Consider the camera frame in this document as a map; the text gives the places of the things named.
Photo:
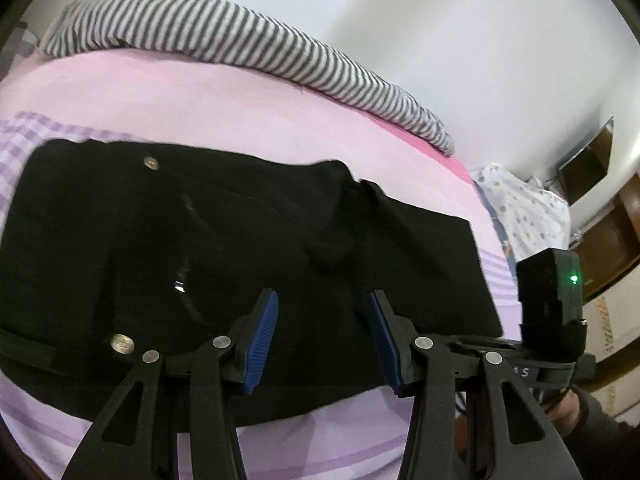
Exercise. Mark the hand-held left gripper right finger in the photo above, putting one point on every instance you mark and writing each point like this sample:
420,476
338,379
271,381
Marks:
387,345

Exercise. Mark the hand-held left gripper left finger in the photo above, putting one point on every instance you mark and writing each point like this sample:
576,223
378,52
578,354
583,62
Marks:
260,340

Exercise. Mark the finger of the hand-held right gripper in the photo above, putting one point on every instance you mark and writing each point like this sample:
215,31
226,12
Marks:
475,346

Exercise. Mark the black pants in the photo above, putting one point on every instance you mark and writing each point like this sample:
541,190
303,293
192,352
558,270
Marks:
150,240

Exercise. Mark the person's right forearm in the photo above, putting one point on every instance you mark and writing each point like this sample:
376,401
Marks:
605,440

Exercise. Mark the person's right hand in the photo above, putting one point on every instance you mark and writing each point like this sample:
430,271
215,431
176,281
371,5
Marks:
566,412

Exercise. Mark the wooden cabinet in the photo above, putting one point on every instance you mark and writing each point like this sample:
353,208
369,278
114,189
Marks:
612,245

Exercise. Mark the white dotted pillow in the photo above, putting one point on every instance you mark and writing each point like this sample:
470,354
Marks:
525,210

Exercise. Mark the dark silver-framed panel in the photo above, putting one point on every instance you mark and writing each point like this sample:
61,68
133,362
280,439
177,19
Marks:
587,165

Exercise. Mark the pink purple bed sheet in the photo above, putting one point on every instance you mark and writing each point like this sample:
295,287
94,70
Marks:
200,105

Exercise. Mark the grey white striped blanket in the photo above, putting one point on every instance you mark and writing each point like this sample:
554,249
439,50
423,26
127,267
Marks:
240,35

